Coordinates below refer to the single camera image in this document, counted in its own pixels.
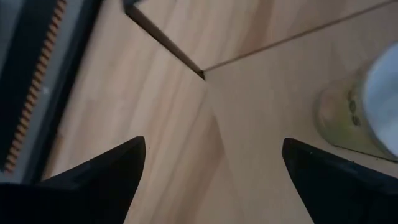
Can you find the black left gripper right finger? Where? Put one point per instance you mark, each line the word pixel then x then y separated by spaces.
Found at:
pixel 342 193

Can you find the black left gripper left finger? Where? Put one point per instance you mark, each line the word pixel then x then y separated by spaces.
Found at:
pixel 77 193

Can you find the green Oranges label can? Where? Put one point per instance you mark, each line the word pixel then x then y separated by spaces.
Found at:
pixel 342 124

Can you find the orange ribbed strip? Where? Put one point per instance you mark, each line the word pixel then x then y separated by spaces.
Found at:
pixel 34 87

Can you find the black table edge frame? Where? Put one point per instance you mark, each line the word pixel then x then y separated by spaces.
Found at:
pixel 76 46

